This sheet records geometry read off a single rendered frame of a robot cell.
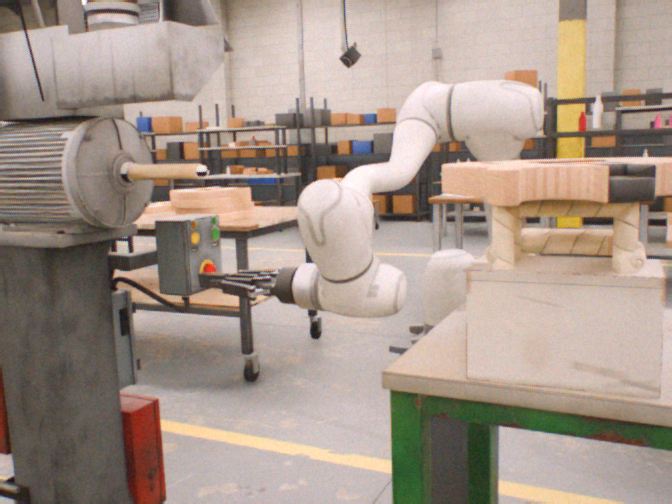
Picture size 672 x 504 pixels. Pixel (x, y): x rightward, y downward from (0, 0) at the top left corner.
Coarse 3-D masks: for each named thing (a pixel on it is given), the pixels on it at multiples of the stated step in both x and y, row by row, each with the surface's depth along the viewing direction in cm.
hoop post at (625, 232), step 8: (632, 208) 91; (616, 216) 93; (624, 216) 92; (632, 216) 91; (616, 224) 93; (624, 224) 92; (632, 224) 92; (616, 232) 93; (624, 232) 92; (632, 232) 92; (616, 240) 93; (624, 240) 92; (632, 240) 92; (616, 248) 93; (624, 248) 92; (632, 248) 92; (616, 256) 93; (624, 256) 92; (616, 264) 93; (624, 264) 93; (616, 272) 93; (624, 272) 93; (632, 272) 93
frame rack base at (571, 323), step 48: (480, 288) 100; (528, 288) 97; (576, 288) 95; (624, 288) 92; (480, 336) 101; (528, 336) 98; (576, 336) 96; (624, 336) 93; (528, 384) 99; (576, 384) 97; (624, 384) 94
